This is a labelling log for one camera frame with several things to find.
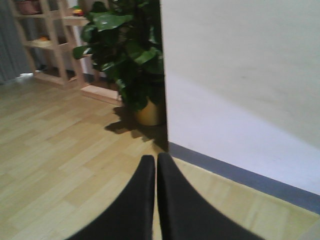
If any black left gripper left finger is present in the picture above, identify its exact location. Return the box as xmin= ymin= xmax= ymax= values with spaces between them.
xmin=69 ymin=155 xmax=155 ymax=240

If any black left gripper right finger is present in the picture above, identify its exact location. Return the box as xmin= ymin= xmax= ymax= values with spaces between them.
xmin=157 ymin=152 xmax=261 ymax=240

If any yellow plant pot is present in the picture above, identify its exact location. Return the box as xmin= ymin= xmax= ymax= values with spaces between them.
xmin=133 ymin=97 xmax=166 ymax=126

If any green potted plant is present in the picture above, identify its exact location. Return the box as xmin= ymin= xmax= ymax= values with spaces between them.
xmin=72 ymin=0 xmax=165 ymax=112

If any light wooden shelf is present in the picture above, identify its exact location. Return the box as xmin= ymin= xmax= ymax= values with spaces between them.
xmin=8 ymin=0 xmax=122 ymax=106

